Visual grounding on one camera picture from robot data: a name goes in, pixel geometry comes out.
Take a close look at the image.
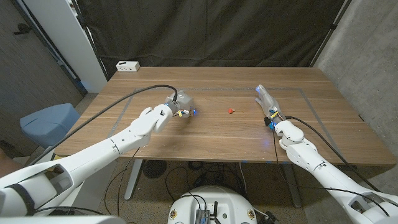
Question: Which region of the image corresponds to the black door handle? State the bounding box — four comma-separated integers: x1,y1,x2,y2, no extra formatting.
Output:
12,23,32,35

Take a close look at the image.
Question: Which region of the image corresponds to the black floor cable bundle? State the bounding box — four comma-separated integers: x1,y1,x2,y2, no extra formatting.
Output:
164,161,249,203

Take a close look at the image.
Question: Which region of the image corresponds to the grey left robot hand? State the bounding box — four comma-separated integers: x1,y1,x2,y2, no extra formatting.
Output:
164,90,197,119

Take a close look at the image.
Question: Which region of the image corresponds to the black floor device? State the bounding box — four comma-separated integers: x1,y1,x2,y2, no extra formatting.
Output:
264,210,280,224

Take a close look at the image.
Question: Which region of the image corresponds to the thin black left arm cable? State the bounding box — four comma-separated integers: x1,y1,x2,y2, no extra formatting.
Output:
34,147,141,217

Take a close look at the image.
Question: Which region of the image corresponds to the white cabinet panel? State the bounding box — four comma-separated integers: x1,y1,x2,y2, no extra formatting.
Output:
23,0,108,93

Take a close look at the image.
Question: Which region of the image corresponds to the grey table leg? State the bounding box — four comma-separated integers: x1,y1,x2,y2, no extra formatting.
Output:
281,164,303,208

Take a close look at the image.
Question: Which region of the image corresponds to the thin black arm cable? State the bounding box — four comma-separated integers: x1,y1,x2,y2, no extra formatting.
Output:
272,129,391,217
34,147,141,217

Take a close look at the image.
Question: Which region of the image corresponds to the blue padded stool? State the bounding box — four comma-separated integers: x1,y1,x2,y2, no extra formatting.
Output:
19,103,81,149

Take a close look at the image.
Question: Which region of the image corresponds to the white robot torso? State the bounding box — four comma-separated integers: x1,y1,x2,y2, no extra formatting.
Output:
167,185,258,224

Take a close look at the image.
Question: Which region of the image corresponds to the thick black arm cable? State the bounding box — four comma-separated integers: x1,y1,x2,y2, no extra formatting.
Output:
26,84,178,167
284,115,382,193

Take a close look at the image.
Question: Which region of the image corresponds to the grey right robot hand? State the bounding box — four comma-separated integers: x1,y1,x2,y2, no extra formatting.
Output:
254,83,286,124

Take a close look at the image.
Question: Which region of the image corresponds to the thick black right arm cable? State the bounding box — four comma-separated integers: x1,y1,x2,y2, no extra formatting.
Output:
284,115,382,193

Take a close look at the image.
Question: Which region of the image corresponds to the round black floor fan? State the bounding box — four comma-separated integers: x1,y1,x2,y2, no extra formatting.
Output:
142,159,168,180

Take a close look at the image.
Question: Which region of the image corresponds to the white table leg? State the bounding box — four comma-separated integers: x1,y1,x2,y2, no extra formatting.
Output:
124,159,144,201

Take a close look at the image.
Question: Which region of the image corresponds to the black backdrop curtain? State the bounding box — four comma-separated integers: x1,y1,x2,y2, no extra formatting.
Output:
76,0,354,77

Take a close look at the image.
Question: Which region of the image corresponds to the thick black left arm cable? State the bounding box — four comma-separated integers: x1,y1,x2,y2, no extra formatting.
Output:
26,84,178,167

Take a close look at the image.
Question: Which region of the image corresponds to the white power strip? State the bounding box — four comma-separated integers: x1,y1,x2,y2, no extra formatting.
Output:
115,60,141,73

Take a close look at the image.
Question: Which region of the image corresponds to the person's bare leg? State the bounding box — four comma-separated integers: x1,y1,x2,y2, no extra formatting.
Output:
0,148,19,179

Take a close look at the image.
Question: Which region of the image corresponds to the grey electronics box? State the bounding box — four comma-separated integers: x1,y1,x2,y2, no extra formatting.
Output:
195,208,211,224

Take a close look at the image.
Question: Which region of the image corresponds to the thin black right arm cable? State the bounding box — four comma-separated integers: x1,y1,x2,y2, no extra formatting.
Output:
272,129,391,217

